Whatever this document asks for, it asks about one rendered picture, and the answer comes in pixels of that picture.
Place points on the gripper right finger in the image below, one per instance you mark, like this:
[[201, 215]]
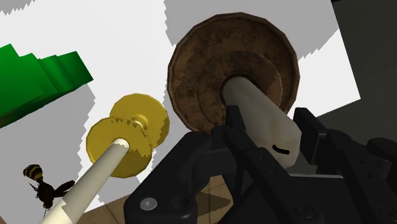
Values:
[[350, 161]]

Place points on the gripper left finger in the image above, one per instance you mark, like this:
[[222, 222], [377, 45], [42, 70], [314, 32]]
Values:
[[173, 173]]

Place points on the white candle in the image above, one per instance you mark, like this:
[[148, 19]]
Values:
[[102, 164], [217, 52]]

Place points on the white candle in gold holder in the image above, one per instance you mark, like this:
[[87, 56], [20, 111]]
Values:
[[102, 164]]

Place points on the black and yellow bee figure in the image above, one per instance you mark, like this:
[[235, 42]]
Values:
[[46, 189]]

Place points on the green stepped shape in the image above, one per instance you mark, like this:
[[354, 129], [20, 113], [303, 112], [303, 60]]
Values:
[[28, 80]]

